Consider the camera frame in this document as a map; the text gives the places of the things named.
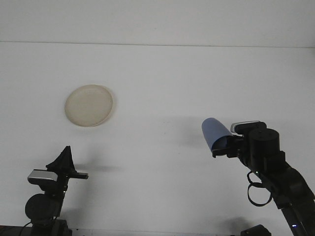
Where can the pale blue cup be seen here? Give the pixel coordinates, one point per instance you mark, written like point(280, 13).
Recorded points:
point(214, 130)

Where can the pale round plate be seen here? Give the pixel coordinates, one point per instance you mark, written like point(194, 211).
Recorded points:
point(88, 105)

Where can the dark base platform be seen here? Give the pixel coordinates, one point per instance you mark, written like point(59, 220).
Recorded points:
point(9, 231)

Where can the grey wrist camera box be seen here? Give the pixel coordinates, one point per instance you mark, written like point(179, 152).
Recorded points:
point(41, 176)
point(234, 128)

